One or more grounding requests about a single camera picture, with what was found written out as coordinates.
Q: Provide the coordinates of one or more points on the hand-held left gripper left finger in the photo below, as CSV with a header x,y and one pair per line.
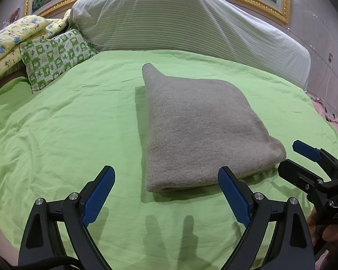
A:
x,y
100,194

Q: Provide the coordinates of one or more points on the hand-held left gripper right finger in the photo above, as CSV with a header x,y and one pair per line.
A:
x,y
233,198

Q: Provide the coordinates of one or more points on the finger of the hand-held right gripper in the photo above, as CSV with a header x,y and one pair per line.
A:
x,y
295,173
307,150

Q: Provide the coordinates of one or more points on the grey sweater with brown hem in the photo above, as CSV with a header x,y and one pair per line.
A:
x,y
202,123

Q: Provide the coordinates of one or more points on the person's right hand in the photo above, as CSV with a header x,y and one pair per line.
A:
x,y
335,234

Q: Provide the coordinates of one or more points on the pink printed blanket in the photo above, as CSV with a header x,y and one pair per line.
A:
x,y
326,109

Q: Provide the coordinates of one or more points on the light green bed sheet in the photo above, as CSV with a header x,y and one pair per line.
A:
x,y
73,132

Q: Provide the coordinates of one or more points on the green checked pattern pillow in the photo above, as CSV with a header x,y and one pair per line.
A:
x,y
53,59

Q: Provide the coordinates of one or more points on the gold framed floral picture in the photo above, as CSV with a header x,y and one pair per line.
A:
x,y
283,5

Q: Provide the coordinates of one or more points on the white striped headboard cushion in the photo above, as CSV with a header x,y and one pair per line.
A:
x,y
186,19

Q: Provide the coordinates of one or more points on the yellow printed quilt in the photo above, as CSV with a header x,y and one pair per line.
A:
x,y
11,39

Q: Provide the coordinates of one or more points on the wall socket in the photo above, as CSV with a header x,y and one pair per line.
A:
x,y
331,57

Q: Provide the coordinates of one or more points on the bird wall sticker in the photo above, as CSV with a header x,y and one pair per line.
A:
x,y
14,15

